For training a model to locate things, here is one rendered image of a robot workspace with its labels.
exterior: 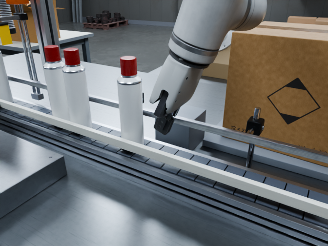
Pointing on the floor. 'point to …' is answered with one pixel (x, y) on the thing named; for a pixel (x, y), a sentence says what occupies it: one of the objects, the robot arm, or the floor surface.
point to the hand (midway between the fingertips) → (164, 123)
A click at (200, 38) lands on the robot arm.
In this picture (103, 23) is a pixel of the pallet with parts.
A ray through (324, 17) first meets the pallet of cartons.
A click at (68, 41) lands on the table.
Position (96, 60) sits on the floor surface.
